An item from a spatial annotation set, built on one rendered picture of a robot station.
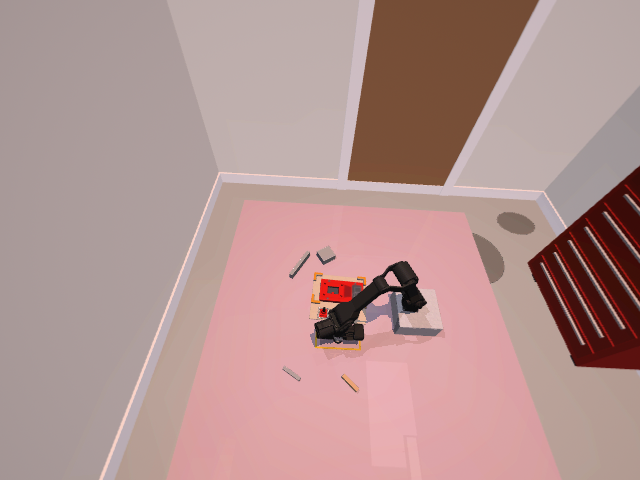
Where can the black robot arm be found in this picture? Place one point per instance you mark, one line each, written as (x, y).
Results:
(343, 315)

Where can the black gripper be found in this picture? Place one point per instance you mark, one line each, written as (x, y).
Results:
(354, 332)

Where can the tan rectangular block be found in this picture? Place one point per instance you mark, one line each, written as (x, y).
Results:
(349, 382)

